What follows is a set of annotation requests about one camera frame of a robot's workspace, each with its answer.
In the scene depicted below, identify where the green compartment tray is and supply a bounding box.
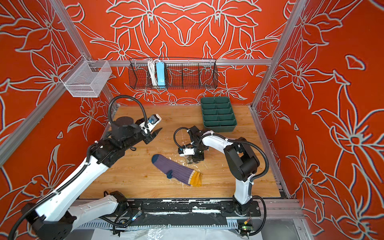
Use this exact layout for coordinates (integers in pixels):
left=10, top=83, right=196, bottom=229
left=201, top=97, right=237, bottom=133

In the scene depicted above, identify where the purple sock with yellow cuff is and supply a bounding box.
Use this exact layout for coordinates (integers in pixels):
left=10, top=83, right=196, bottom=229
left=152, top=154, right=203, bottom=187

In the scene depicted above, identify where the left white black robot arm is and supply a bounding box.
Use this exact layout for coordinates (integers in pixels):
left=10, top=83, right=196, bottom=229
left=8, top=95, right=162, bottom=240

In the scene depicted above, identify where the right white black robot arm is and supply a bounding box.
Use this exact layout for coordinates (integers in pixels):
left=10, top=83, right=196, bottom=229
left=173, top=126, right=270, bottom=238

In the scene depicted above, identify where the light blue box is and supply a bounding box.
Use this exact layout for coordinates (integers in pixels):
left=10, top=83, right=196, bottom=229
left=156, top=62, right=166, bottom=88

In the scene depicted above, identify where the black wire wall basket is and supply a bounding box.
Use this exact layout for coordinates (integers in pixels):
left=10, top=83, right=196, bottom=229
left=128, top=58, right=219, bottom=90

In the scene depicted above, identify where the clear plastic wall bin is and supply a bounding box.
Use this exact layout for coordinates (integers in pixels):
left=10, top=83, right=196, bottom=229
left=60, top=61, right=112, bottom=98

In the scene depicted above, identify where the white coiled cable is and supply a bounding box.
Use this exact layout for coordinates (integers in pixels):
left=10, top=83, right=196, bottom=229
left=147, top=59, right=158, bottom=87

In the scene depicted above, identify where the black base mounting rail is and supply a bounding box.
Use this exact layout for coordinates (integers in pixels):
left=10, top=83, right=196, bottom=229
left=126, top=198, right=262, bottom=217

